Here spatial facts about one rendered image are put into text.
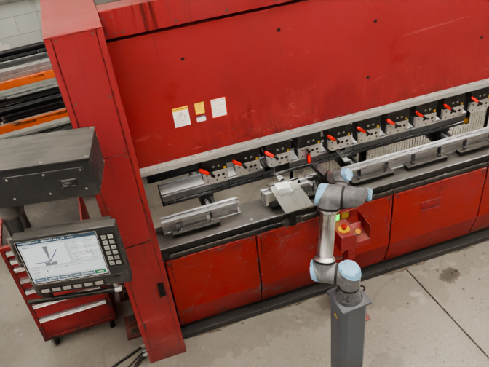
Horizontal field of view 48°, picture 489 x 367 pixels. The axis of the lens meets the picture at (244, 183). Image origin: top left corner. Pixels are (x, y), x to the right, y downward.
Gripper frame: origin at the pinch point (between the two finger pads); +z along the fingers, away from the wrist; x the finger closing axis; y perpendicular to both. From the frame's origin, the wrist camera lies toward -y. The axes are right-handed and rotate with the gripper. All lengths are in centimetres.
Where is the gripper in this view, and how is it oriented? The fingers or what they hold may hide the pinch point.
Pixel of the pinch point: (305, 177)
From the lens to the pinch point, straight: 348.6
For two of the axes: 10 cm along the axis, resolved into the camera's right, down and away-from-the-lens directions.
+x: 6.6, -5.0, 5.5
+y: 4.5, 8.6, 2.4
